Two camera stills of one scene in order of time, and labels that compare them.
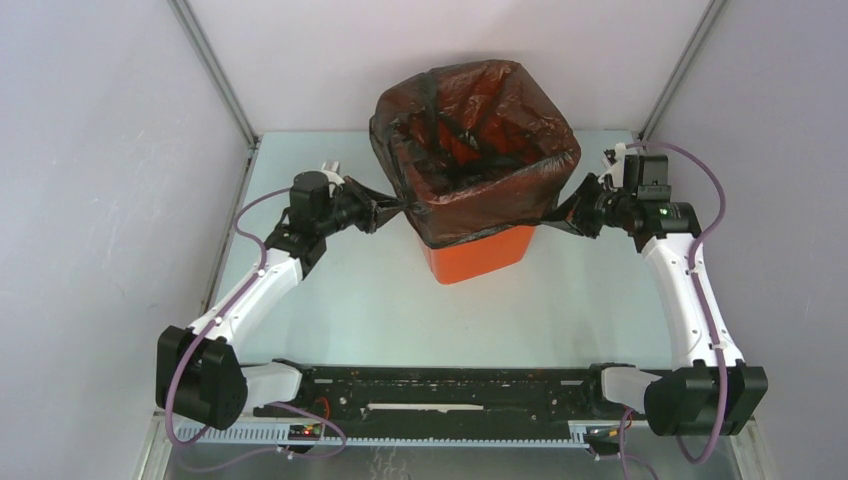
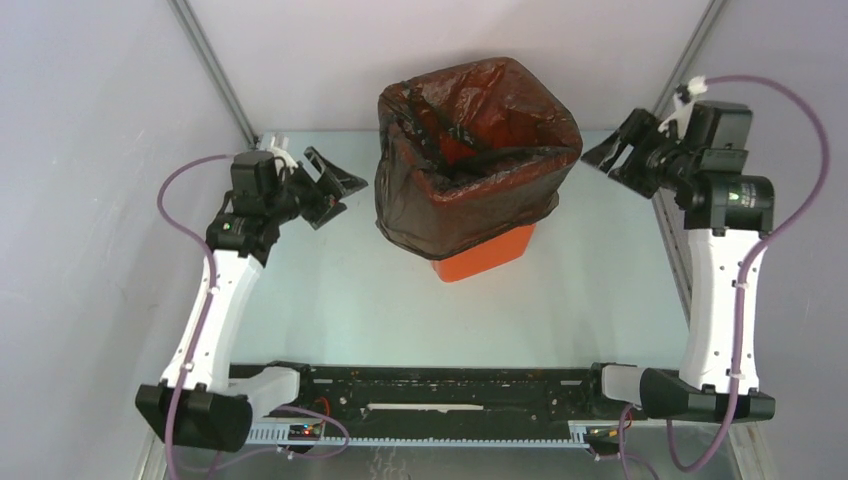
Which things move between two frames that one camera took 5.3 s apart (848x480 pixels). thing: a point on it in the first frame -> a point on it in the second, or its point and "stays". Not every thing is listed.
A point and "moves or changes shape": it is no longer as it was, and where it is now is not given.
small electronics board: [304, 432] stays
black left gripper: [372, 217] -> [326, 205]
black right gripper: [562, 216] -> [639, 129]
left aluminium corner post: [197, 42] stays
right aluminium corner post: [680, 70] stays
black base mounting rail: [454, 402] stays
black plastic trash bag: [477, 149] moves or changes shape
